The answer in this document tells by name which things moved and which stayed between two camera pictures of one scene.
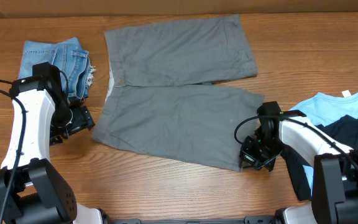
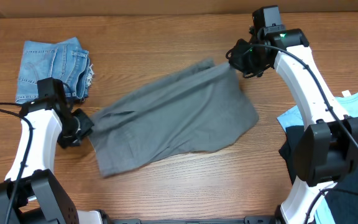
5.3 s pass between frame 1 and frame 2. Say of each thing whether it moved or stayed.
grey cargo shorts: moved
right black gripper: moved
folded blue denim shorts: stayed
